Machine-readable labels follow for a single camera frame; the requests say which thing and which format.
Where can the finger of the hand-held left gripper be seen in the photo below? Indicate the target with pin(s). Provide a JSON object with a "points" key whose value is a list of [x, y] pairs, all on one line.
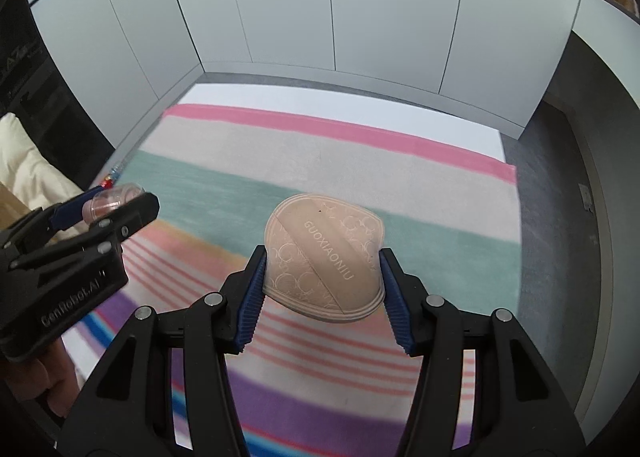
{"points": [[125, 217], [65, 212]]}

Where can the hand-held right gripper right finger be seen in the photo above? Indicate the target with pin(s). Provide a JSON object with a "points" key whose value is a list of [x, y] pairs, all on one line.
{"points": [[395, 297]]}

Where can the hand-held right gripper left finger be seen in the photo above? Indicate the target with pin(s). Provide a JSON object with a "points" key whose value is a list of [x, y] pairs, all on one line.
{"points": [[252, 287]]}

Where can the clear bottle with pink cap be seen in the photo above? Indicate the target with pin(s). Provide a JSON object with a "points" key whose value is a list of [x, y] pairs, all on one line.
{"points": [[112, 199]]}

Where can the brown cardboard box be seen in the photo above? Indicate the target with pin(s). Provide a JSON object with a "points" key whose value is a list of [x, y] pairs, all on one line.
{"points": [[10, 207]]}

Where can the beige powder puff case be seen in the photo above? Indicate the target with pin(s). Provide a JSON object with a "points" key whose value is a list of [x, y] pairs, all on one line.
{"points": [[320, 257]]}

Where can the person's left hand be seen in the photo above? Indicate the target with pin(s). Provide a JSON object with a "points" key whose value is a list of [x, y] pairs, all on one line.
{"points": [[45, 377]]}

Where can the cream padded jacket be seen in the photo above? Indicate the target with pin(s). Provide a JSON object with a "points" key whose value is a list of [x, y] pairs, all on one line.
{"points": [[30, 157]]}

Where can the black glass cabinet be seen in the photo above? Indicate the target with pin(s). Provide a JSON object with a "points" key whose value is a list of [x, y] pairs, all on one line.
{"points": [[45, 87]]}

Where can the striped colourful cloth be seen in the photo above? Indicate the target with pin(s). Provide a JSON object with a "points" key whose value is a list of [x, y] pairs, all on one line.
{"points": [[350, 172]]}

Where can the floor socket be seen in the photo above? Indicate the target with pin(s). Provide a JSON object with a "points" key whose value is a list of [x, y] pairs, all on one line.
{"points": [[585, 196]]}

